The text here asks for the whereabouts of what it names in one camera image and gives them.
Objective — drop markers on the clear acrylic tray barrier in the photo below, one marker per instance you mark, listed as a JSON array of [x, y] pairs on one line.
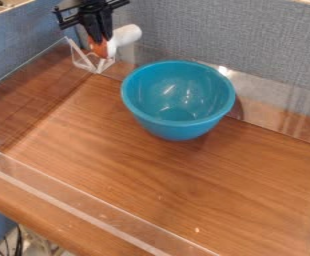
[[108, 191]]

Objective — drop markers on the brown and white toy mushroom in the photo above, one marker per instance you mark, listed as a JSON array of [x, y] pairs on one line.
[[124, 36]]

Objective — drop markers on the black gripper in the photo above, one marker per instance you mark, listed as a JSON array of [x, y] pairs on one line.
[[88, 13]]

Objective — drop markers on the blue plastic bowl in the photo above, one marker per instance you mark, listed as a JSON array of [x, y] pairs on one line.
[[177, 98]]

